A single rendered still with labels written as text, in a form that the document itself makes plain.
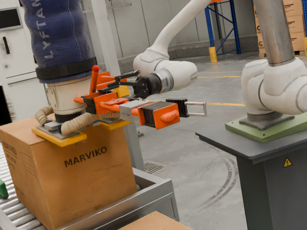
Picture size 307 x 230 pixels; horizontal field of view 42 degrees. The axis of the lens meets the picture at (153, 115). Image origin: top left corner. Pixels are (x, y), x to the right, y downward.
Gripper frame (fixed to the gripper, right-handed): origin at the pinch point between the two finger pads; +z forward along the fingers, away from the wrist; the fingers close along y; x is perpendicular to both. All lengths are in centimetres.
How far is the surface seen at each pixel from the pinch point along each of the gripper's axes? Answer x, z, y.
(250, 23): 578, -847, 35
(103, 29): 283, -187, -25
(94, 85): 0.2, 4.8, -5.7
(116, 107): -17.6, 9.2, -0.1
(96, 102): -5.7, 8.8, -1.1
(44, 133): 26.9, 15.0, 10.2
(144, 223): 6, -7, 53
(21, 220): 62, 23, 54
